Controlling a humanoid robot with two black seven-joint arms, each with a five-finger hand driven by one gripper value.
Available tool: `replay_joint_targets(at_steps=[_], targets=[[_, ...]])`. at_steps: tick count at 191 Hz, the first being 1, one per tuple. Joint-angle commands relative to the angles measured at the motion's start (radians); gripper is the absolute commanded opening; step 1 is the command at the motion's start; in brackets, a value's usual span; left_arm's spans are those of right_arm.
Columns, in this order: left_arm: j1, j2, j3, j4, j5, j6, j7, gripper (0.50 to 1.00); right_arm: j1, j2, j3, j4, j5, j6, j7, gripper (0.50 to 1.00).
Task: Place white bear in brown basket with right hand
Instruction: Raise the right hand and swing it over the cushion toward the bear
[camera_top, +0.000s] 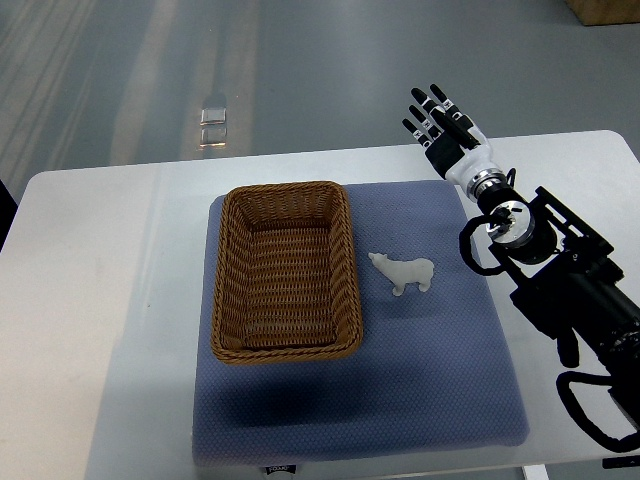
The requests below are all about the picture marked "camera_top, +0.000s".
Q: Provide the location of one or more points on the wooden box corner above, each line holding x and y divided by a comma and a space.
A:
605, 12

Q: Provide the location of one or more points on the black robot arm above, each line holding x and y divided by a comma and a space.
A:
566, 286

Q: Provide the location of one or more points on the black table control panel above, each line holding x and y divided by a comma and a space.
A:
621, 462

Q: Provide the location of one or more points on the brown wicker basket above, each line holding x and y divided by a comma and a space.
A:
286, 287

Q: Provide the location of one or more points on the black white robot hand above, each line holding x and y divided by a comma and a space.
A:
452, 143

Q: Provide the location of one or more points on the white bear figurine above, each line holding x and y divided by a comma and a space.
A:
419, 271

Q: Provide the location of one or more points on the blue padded mat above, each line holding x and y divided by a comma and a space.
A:
433, 370

